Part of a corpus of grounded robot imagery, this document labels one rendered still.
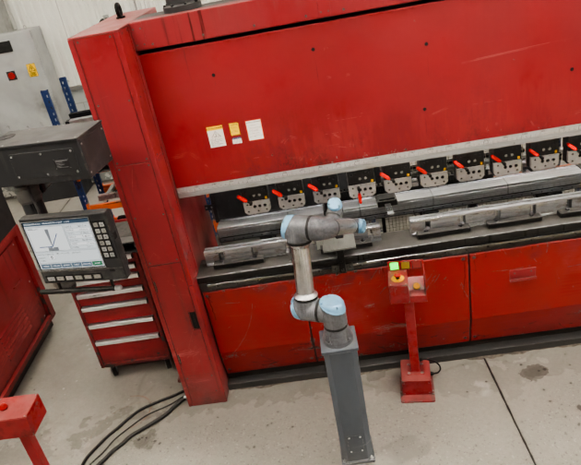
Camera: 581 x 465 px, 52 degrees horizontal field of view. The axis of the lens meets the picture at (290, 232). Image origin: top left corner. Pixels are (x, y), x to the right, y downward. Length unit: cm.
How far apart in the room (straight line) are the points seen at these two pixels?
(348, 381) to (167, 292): 116
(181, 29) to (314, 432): 231
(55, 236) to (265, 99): 124
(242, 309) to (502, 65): 197
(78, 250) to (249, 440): 151
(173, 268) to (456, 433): 180
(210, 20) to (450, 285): 198
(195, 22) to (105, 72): 50
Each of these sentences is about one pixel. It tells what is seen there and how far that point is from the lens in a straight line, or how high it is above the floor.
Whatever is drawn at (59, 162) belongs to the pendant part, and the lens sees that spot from 281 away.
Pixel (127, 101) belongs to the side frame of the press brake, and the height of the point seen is 197.
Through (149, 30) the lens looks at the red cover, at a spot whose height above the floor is 225.
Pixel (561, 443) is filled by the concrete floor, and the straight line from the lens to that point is 355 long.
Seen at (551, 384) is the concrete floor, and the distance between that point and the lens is 386.
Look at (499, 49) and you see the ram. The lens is 328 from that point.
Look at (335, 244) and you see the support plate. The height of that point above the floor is 100.
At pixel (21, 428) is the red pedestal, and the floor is 74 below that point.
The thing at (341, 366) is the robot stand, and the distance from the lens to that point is 296.
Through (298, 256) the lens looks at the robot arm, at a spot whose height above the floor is 124.
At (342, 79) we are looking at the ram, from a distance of 315.
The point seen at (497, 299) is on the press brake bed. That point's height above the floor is 43.
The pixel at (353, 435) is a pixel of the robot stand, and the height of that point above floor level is 21.
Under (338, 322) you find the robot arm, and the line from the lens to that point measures 283.
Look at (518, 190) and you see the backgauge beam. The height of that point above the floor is 93.
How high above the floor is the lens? 259
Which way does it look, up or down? 27 degrees down
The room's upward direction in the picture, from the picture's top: 11 degrees counter-clockwise
